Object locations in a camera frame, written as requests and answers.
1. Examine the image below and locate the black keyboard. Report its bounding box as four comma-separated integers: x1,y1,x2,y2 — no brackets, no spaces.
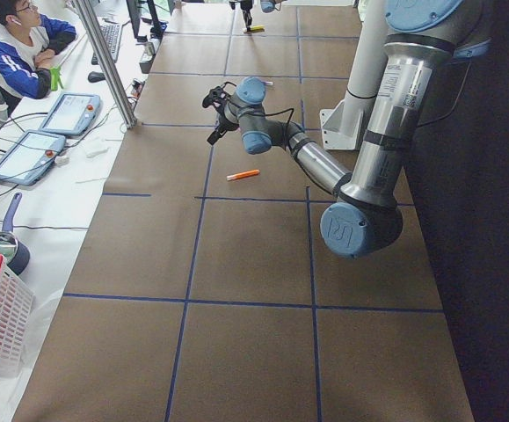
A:
99,23,122,62

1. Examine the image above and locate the orange highlighter pen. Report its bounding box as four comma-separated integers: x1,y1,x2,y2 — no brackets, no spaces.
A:
226,169,260,181

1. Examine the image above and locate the far teach pendant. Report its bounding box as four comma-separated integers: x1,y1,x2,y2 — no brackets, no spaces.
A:
39,92,101,136

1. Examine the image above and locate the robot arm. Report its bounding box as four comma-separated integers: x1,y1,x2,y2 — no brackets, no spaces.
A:
228,0,283,33
202,1,493,258

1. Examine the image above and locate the black computer mouse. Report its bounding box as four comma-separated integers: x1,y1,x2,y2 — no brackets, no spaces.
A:
87,71,105,84

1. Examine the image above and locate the aluminium frame post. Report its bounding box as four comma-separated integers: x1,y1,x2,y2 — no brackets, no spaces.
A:
73,0,137,129

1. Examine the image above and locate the seated person blue jacket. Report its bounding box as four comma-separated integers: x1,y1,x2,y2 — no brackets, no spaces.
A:
0,1,76,105

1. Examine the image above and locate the yellow highlighter pen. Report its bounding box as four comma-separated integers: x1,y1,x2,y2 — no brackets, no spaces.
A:
244,25,265,33

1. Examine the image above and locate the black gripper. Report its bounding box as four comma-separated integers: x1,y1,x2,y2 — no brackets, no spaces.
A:
207,113,239,145
241,8,252,27

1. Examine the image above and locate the teach pendant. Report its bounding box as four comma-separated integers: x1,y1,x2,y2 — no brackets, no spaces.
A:
39,92,101,136
0,130,66,186

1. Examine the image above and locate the near teach pendant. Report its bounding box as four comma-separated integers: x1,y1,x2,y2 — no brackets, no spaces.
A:
0,130,66,186

